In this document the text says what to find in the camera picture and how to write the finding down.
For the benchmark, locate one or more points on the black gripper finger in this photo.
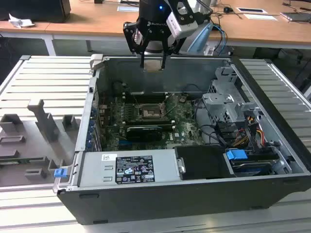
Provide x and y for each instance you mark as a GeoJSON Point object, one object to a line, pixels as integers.
{"type": "Point", "coordinates": [173, 46]}
{"type": "Point", "coordinates": [132, 36]}

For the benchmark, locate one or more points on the black computer mouse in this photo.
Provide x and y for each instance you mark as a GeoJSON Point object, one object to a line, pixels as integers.
{"type": "Point", "coordinates": [228, 9]}

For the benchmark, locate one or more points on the grey parts rack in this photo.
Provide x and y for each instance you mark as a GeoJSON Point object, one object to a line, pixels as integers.
{"type": "Point", "coordinates": [36, 138]}

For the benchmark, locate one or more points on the blue disk carrier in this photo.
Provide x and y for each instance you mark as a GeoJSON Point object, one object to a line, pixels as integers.
{"type": "Point", "coordinates": [236, 154]}

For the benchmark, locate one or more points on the pale blue teach pendant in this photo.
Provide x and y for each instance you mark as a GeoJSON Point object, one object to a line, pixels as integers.
{"type": "Point", "coordinates": [201, 36]}

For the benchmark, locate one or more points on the small square CPU plate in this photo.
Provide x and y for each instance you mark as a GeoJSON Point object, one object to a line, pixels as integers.
{"type": "Point", "coordinates": [152, 66]}

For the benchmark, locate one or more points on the green RAM stick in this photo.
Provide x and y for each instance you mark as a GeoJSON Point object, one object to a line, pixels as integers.
{"type": "Point", "coordinates": [19, 160]}

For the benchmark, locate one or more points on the black open PC case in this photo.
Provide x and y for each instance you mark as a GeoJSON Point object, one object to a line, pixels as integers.
{"type": "Point", "coordinates": [170, 204]}

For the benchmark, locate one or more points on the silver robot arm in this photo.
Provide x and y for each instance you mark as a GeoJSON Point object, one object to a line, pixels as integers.
{"type": "Point", "coordinates": [153, 46]}

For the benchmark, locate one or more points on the black RAM slot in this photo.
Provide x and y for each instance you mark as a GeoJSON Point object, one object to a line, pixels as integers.
{"type": "Point", "coordinates": [145, 93]}
{"type": "Point", "coordinates": [145, 98]}
{"type": "Point", "coordinates": [150, 122]}
{"type": "Point", "coordinates": [168, 126]}

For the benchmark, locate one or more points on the black box on desk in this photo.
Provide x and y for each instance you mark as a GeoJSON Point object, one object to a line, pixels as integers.
{"type": "Point", "coordinates": [34, 9]}

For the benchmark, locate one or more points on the blue case latch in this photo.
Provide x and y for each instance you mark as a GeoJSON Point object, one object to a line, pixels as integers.
{"type": "Point", "coordinates": [59, 172]}

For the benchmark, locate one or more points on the silver metal bracket plate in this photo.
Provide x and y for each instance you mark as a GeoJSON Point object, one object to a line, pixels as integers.
{"type": "Point", "coordinates": [216, 100]}

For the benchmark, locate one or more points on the white paper sheet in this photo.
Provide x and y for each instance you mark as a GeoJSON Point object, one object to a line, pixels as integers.
{"type": "Point", "coordinates": [261, 17]}

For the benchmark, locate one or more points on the light wooden desk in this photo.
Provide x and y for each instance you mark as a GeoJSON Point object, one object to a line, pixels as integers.
{"type": "Point", "coordinates": [22, 29]}
{"type": "Point", "coordinates": [97, 23]}

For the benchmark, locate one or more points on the black hard disk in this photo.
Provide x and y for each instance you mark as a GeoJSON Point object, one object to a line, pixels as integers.
{"type": "Point", "coordinates": [252, 165]}

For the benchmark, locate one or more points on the grey laptop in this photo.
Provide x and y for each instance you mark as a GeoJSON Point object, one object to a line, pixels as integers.
{"type": "Point", "coordinates": [295, 17]}

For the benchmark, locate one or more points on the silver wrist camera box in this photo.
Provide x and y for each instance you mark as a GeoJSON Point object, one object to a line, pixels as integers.
{"type": "Point", "coordinates": [183, 24]}

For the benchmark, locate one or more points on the CPU socket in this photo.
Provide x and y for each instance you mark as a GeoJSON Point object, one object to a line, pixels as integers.
{"type": "Point", "coordinates": [148, 112]}

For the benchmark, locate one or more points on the round coin battery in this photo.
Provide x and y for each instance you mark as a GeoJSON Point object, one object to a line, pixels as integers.
{"type": "Point", "coordinates": [182, 99]}

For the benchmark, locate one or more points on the black graphics card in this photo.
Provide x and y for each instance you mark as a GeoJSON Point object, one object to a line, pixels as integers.
{"type": "Point", "coordinates": [143, 134]}

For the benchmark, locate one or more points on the black plastic shroud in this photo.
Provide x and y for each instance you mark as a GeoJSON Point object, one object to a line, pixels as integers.
{"type": "Point", "coordinates": [201, 162]}

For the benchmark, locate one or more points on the green motherboard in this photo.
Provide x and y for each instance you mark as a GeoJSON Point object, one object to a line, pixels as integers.
{"type": "Point", "coordinates": [187, 132]}

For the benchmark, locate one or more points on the grey power supply unit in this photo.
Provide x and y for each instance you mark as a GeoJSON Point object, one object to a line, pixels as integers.
{"type": "Point", "coordinates": [97, 170]}

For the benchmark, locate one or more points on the silver metal drive cage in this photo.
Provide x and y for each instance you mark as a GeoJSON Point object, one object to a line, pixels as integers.
{"type": "Point", "coordinates": [227, 85]}

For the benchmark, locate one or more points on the white crumpled paper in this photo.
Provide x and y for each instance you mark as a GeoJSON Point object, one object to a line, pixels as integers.
{"type": "Point", "coordinates": [20, 22]}

